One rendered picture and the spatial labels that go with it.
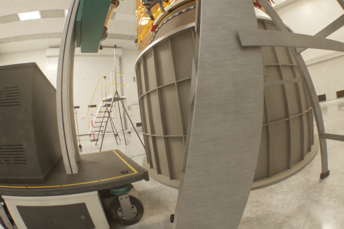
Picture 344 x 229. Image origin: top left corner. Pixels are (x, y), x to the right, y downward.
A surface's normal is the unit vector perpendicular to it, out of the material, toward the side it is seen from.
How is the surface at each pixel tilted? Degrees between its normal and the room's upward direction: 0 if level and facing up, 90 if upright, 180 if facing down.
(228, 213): 87
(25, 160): 90
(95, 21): 180
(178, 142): 90
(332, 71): 90
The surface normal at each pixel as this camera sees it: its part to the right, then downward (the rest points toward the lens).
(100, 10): 0.14, 0.98
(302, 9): -0.84, 0.06
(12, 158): 0.53, -0.16
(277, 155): -0.07, -0.09
